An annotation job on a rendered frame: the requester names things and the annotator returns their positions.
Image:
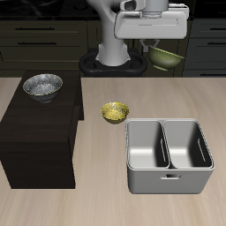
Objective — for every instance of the grey speckled bowl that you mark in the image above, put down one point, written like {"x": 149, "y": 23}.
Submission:
{"x": 43, "y": 86}

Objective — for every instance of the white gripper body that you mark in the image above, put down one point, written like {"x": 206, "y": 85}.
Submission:
{"x": 150, "y": 28}

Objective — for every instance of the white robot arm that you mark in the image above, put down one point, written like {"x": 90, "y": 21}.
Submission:
{"x": 111, "y": 44}

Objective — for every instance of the dark kitchen cupboards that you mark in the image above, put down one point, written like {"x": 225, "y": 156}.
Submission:
{"x": 44, "y": 50}

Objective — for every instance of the yellow bowl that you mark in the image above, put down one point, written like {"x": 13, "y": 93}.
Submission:
{"x": 114, "y": 111}

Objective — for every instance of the dark wooden cabinet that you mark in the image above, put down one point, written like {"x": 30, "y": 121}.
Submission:
{"x": 38, "y": 141}

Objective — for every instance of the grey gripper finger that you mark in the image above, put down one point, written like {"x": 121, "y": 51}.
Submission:
{"x": 144, "y": 45}
{"x": 155, "y": 43}

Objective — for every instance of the green bowl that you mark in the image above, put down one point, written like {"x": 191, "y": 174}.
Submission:
{"x": 164, "y": 58}

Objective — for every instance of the white two-bin basket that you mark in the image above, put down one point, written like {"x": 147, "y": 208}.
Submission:
{"x": 170, "y": 179}

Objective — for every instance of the flat black base plate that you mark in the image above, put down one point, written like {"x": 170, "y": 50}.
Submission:
{"x": 138, "y": 66}

